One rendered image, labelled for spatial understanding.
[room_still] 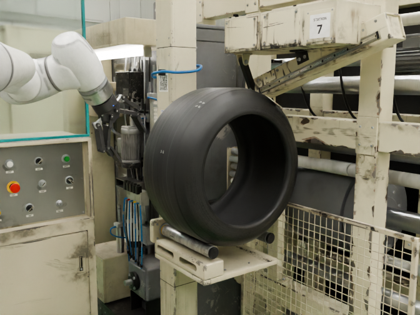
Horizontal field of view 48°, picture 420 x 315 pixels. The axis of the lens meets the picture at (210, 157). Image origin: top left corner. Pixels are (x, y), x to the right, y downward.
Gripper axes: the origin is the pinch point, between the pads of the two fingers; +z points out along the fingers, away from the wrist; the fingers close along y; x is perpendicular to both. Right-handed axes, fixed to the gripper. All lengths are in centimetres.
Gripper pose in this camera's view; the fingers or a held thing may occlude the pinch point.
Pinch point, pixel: (129, 143)
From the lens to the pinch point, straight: 153.8
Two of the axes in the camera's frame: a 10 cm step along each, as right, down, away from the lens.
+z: 3.0, 6.5, 6.9
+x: 8.0, 2.2, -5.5
